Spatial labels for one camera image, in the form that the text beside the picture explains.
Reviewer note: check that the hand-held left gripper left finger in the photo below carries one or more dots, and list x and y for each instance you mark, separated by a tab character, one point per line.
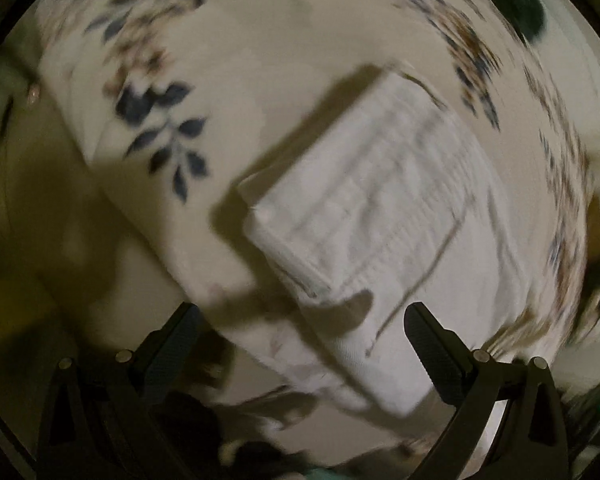
167	355

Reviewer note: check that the white towel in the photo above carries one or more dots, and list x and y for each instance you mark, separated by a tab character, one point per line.
380	240

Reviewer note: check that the floral printed bed sheet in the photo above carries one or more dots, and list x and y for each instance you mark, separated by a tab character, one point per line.
260	110

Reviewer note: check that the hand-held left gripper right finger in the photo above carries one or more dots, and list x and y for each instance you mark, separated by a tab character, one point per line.
432	350

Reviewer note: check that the dark green cloth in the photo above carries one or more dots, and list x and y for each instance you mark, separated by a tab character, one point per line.
520	0

